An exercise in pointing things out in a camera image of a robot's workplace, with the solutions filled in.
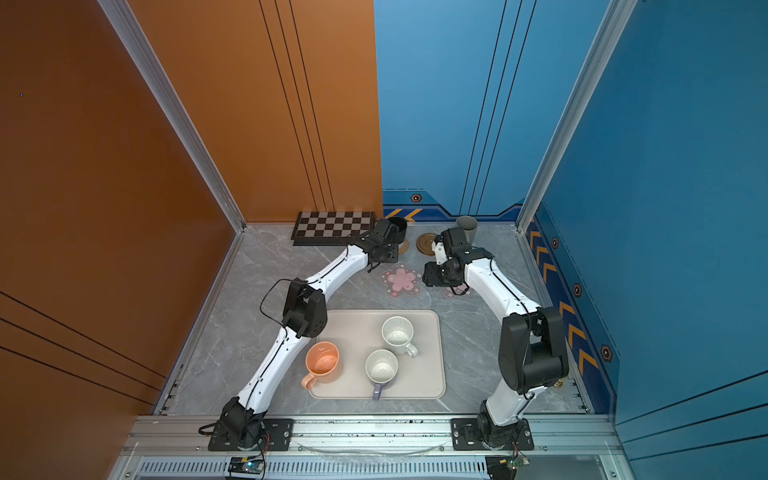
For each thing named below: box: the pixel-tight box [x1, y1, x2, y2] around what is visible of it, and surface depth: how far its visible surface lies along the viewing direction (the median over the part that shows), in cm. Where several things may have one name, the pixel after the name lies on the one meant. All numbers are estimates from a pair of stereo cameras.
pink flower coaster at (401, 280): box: [380, 262, 422, 298], surface depth 105 cm
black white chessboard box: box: [291, 211, 375, 246], surface depth 118 cm
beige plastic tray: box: [308, 309, 446, 400], surface depth 86 cm
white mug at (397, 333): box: [381, 315, 418, 358], surface depth 85 cm
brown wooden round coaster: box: [416, 232, 437, 256], surface depth 118 cm
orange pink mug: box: [301, 341, 340, 390], surface depth 81 cm
